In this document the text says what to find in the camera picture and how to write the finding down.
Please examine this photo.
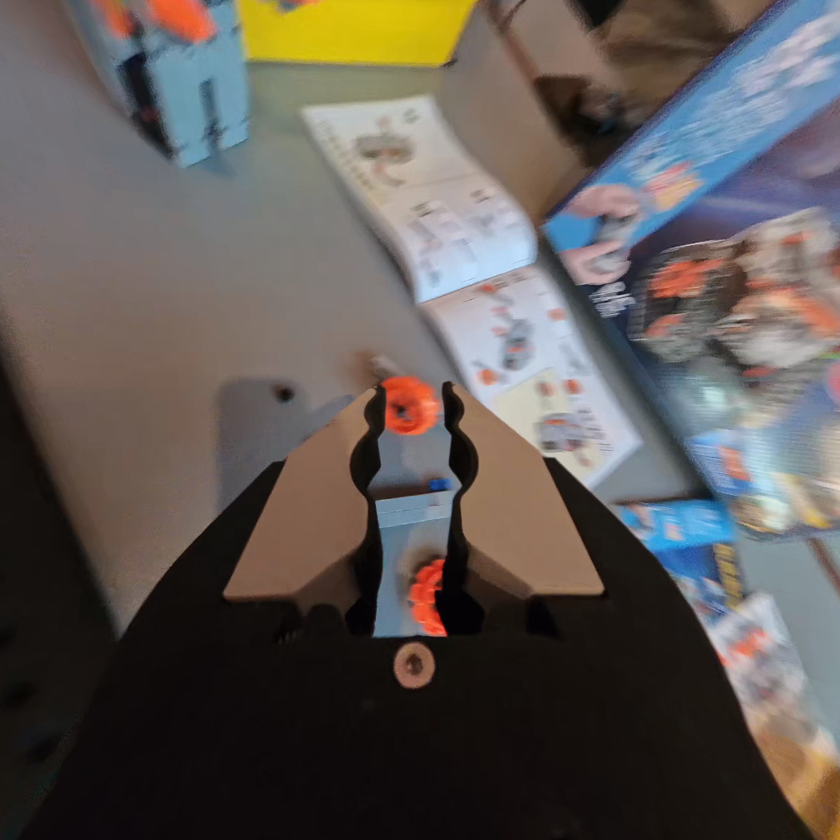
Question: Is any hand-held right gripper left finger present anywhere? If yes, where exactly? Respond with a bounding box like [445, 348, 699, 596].
[223, 386, 385, 621]

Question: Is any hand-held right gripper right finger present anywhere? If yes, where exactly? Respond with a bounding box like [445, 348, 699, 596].
[441, 381, 605, 621]

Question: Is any orange toothed wheel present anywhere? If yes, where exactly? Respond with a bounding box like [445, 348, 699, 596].
[408, 558, 450, 637]
[357, 354, 439, 437]

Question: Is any sticker sheet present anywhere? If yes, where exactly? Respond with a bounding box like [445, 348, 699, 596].
[705, 591, 821, 756]

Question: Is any grey beam assembly with axle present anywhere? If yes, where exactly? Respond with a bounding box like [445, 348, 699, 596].
[374, 478, 455, 529]

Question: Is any blue robot kit box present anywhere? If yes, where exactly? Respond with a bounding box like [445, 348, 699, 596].
[541, 0, 840, 542]

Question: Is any white instruction booklet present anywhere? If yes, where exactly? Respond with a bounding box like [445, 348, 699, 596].
[301, 95, 645, 492]

